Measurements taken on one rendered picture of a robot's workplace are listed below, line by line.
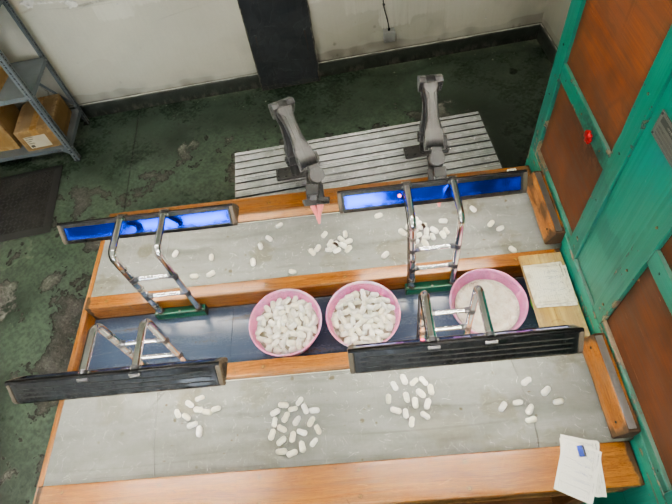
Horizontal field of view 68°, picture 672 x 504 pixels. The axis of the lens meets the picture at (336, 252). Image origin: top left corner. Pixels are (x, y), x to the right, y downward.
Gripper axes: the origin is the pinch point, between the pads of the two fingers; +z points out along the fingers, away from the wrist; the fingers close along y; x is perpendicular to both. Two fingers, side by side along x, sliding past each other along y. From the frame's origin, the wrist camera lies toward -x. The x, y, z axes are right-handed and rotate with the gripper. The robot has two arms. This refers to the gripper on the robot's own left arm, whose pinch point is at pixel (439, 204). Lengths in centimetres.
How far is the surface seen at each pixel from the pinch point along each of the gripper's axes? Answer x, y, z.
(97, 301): -12, -135, 22
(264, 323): -20, -70, 35
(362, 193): -31.1, -29.0, -7.8
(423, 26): 175, 26, -119
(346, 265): -6.2, -38.1, 18.9
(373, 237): 1.4, -26.6, 10.0
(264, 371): -34, -69, 48
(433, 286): -11.9, -6.5, 29.5
